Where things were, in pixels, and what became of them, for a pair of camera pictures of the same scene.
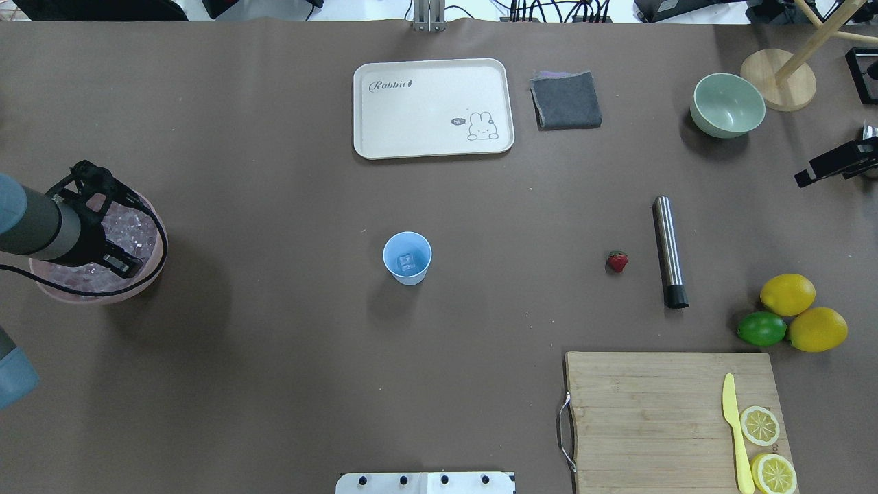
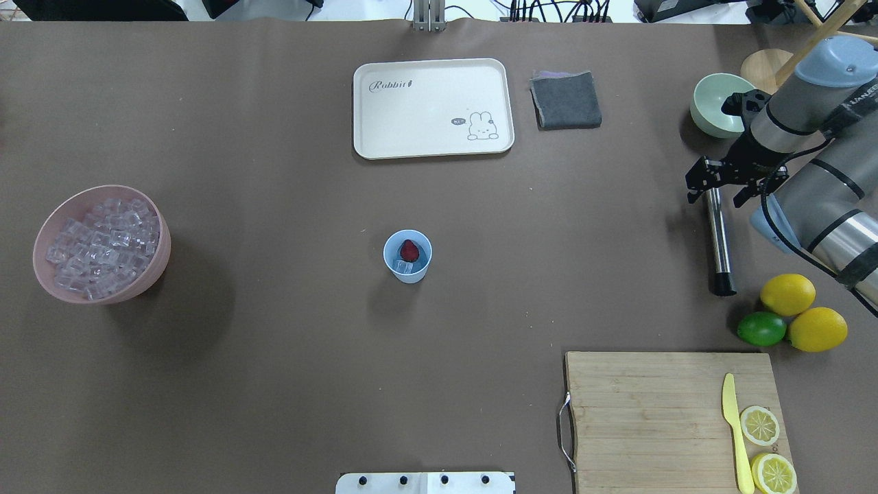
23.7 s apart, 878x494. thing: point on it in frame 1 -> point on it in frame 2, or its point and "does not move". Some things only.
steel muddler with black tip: [675, 296] -> [723, 283]
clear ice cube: [407, 261] does not move
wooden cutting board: [655, 422] does not move
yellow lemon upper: [787, 294] does not move
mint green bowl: [724, 106] does not move
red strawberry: [618, 260] -> [409, 252]
